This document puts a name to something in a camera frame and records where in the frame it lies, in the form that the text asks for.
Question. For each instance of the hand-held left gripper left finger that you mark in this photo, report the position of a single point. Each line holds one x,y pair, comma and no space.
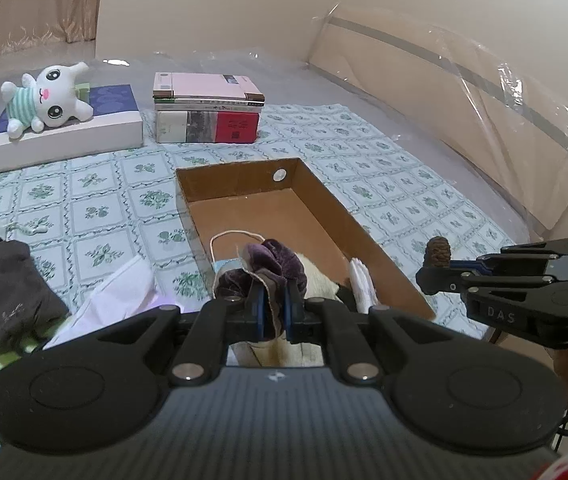
260,310

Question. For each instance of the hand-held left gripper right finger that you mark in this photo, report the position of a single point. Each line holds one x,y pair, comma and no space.
290,312

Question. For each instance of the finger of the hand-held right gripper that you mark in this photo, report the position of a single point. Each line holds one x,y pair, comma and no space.
434,280
539,255

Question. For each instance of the brown scrunchie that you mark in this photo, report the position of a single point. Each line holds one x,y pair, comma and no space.
436,252

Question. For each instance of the purple velvet scrunchie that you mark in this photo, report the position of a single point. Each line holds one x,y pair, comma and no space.
274,260

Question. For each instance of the cardboard box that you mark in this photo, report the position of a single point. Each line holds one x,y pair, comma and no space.
264,210

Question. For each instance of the dark grey sock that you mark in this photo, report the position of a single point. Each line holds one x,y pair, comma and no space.
3,300

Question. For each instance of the floral printed cloth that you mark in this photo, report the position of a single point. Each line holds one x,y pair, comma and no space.
389,185

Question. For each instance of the white and lilac cloth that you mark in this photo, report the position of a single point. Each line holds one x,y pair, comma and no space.
113,295

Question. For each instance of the plastic wrapped headboard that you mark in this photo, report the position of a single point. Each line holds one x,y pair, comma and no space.
464,110

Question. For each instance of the stack of books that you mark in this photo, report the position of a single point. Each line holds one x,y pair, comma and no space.
203,125

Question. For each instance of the plastic wrapped mattress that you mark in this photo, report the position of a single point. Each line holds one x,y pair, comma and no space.
274,75

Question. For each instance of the white and blue flat box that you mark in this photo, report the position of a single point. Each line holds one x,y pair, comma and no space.
63,145

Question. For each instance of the white plush toy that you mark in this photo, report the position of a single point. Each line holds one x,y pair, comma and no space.
53,95

